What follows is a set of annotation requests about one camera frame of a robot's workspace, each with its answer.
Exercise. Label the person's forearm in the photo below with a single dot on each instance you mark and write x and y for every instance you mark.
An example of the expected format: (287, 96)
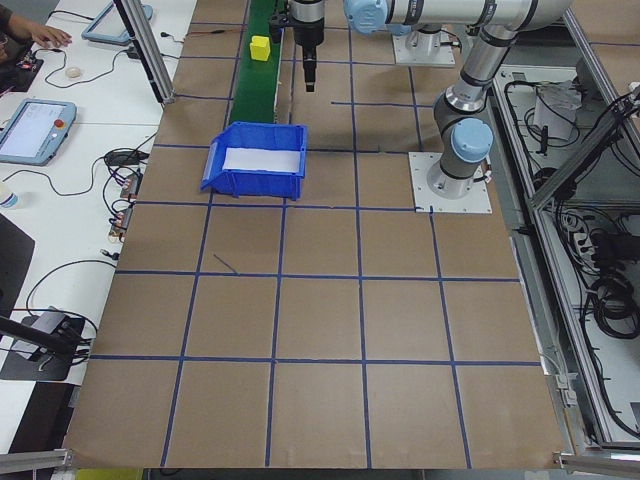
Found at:
(17, 25)

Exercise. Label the black camera stand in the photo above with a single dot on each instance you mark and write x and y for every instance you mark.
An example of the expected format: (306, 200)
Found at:
(40, 365)

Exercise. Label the white crumpled bag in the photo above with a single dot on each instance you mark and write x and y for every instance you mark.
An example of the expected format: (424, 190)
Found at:
(555, 110)

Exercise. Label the black power brick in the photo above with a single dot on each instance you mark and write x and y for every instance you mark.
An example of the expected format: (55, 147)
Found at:
(612, 247)

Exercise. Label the blue plastic storage bin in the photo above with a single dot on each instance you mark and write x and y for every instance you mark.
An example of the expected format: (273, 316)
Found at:
(260, 186)

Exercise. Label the red black electronics board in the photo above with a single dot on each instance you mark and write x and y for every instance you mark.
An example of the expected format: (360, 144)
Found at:
(31, 62)

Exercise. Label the small circuit board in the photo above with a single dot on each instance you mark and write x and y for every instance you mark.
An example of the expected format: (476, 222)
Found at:
(132, 186)
(121, 220)

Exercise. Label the aluminium profile post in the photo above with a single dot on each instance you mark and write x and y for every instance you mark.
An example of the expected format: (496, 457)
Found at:
(147, 50)

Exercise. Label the blue grey teach pendant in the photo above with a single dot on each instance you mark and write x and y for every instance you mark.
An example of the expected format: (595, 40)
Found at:
(115, 22)
(30, 132)

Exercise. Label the white computer mouse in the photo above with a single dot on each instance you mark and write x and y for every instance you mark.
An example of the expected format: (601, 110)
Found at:
(73, 72)

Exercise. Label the green conveyor belt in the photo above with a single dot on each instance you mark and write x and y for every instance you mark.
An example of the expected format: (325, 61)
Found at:
(252, 90)

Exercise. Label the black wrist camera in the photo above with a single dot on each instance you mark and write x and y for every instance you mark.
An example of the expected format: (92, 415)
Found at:
(278, 30)

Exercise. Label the person's hand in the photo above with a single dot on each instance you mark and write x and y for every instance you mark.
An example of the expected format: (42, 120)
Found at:
(50, 35)

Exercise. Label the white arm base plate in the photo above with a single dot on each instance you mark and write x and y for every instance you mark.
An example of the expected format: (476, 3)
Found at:
(470, 202)
(425, 59)

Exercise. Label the V-shaped metal bar frame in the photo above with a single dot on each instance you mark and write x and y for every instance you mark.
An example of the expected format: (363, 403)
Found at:
(575, 165)

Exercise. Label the white desk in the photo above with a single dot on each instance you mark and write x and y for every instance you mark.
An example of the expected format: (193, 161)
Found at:
(130, 90)

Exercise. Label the aluminium corner bar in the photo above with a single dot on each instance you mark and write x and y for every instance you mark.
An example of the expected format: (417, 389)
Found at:
(35, 459)
(600, 462)

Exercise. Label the black power adapter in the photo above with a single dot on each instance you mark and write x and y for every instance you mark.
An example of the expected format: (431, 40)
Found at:
(125, 158)
(134, 52)

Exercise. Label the yellow foam block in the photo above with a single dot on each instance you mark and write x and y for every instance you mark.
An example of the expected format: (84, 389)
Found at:
(260, 49)

